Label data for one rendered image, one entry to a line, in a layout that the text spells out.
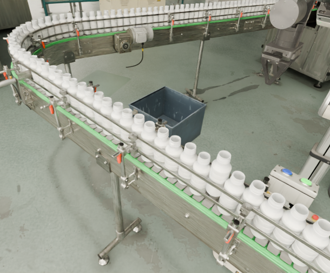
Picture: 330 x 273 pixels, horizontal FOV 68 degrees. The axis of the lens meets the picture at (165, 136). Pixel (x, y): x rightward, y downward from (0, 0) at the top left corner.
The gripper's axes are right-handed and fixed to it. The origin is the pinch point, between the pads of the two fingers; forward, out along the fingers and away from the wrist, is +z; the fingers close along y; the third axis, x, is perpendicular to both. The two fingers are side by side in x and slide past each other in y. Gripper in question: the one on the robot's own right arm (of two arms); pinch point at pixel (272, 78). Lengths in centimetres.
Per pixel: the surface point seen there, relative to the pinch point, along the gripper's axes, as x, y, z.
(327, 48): -23, -351, 79
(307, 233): 24.8, 17.0, 28.0
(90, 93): -65, 15, 25
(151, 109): -70, -31, 56
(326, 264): 31.9, 17.6, 33.9
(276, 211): 16.5, 16.8, 27.1
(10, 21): -529, -140, 115
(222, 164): -1.5, 16.1, 22.2
